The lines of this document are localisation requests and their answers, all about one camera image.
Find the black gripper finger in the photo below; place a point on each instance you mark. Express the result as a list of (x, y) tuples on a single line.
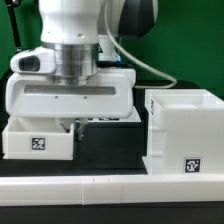
[(66, 125), (81, 125)]

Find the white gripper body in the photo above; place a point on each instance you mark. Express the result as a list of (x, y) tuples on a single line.
[(64, 81)]

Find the white drawer with tag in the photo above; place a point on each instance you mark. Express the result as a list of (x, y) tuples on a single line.
[(36, 139)]

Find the white drawer cabinet box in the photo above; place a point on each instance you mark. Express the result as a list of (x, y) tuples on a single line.
[(185, 132)]

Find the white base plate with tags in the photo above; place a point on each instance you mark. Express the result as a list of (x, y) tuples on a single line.
[(109, 117)]

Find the black camera stand pole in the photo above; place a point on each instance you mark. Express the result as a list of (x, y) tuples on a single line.
[(11, 5)]

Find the white front barrier rail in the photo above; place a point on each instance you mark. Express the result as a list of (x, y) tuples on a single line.
[(119, 189)]

